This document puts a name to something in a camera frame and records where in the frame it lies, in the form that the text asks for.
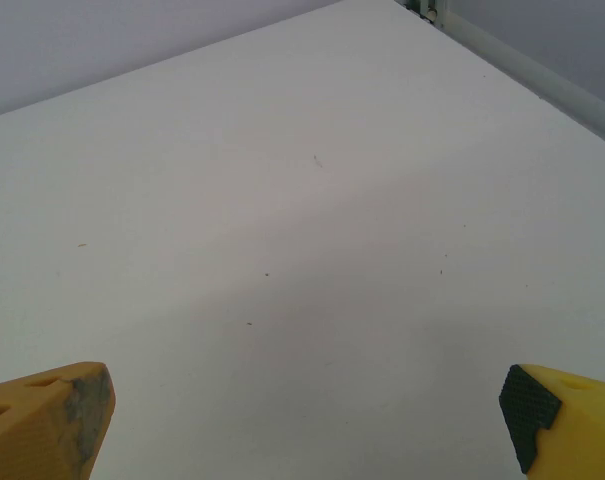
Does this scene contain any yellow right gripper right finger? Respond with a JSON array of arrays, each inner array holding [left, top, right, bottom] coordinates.
[[498, 363, 605, 480]]

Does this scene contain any aluminium frame post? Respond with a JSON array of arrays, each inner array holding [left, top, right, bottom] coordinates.
[[404, 0, 449, 25]]

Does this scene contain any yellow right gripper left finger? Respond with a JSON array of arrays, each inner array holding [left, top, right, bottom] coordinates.
[[0, 361, 117, 480]]

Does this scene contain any aluminium table side rail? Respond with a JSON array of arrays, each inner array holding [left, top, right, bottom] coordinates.
[[434, 7, 605, 154]]

